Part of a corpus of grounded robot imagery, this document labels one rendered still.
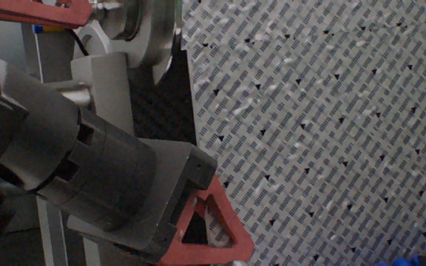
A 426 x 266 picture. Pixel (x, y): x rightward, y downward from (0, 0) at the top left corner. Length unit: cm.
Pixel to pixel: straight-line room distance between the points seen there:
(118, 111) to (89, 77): 3
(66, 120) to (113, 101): 14
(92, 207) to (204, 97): 11
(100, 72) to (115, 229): 14
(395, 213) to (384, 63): 10
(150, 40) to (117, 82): 6
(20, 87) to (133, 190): 9
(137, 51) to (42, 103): 14
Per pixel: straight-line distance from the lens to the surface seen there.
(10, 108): 45
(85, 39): 77
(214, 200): 57
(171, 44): 59
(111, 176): 52
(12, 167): 50
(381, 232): 65
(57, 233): 99
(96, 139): 51
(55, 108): 51
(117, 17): 63
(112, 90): 65
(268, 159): 60
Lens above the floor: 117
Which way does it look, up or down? 3 degrees down
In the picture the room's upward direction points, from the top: 7 degrees counter-clockwise
